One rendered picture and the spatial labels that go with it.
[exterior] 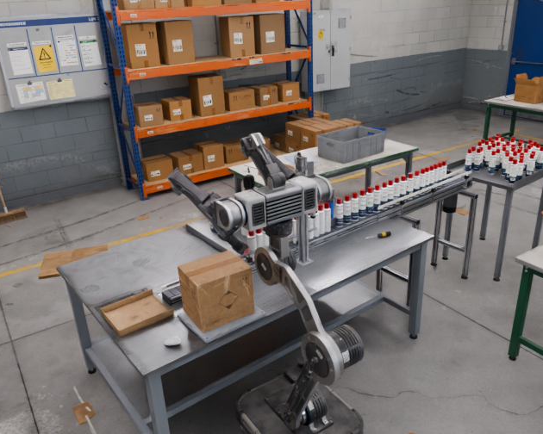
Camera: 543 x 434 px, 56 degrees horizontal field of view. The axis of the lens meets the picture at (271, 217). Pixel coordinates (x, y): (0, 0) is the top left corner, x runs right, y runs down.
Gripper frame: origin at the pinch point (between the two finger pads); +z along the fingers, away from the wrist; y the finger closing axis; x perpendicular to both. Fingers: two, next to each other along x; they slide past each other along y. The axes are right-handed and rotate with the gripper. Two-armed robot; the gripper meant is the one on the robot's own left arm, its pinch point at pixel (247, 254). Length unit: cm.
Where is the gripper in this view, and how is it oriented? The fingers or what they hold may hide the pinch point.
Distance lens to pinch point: 307.7
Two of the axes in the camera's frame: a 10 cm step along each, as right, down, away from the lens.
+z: 5.2, 5.5, 6.6
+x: -6.0, 7.8, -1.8
